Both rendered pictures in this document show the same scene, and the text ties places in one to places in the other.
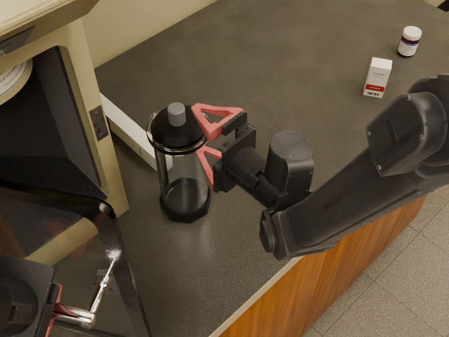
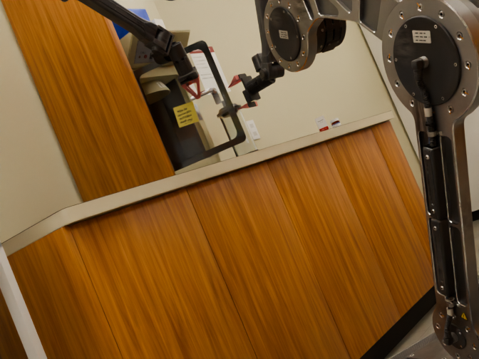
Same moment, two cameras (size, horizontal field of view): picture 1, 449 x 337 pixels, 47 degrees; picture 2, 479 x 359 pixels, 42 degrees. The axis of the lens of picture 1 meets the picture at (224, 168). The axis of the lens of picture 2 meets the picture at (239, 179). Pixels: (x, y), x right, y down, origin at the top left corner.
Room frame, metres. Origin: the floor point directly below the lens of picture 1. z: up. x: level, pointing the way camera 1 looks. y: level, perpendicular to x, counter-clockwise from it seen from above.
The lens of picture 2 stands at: (-1.91, 0.49, 0.76)
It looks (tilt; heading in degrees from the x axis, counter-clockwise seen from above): 3 degrees up; 352
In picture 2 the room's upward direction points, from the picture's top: 23 degrees counter-clockwise
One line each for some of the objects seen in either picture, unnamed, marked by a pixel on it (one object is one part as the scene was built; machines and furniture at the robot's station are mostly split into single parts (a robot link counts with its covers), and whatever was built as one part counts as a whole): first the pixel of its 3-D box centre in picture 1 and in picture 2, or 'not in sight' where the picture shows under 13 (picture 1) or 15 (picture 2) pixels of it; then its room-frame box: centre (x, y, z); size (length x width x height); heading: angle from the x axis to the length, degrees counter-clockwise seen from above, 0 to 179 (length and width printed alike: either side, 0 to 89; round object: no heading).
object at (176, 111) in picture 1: (177, 122); not in sight; (0.59, 0.08, 1.18); 0.09 x 0.09 x 0.07
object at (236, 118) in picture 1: (215, 128); (238, 85); (0.53, 0.01, 1.23); 0.09 x 0.07 x 0.07; 44
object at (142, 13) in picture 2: not in sight; (132, 25); (0.37, 0.32, 1.56); 0.10 x 0.10 x 0.09; 44
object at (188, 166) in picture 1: (182, 166); (239, 134); (0.59, 0.08, 1.06); 0.11 x 0.11 x 0.21
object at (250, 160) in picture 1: (248, 169); (254, 85); (0.48, -0.04, 1.20); 0.07 x 0.07 x 0.10; 44
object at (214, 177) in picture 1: (216, 157); (245, 101); (0.53, 0.01, 1.16); 0.09 x 0.07 x 0.07; 44
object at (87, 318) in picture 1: (68, 299); (203, 94); (0.27, 0.19, 1.20); 0.10 x 0.05 x 0.03; 76
